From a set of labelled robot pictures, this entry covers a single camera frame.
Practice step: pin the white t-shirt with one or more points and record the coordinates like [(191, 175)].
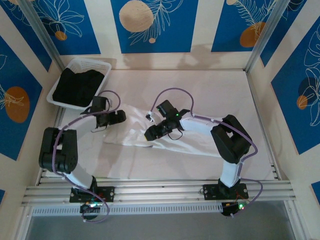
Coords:
[(192, 147)]

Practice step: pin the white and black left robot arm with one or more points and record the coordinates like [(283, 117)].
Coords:
[(80, 125)]

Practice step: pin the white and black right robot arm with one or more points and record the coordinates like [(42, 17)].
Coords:
[(200, 126)]

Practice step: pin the black folded clothes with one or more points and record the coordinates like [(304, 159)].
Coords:
[(80, 87)]

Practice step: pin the white plastic basket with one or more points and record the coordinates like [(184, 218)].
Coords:
[(75, 63)]

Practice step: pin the black controller box green light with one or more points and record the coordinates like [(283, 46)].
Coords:
[(91, 208), (228, 208)]

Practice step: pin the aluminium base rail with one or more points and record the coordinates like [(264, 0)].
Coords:
[(160, 192)]

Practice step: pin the aluminium frame post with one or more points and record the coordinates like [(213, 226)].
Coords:
[(270, 27), (41, 32)]

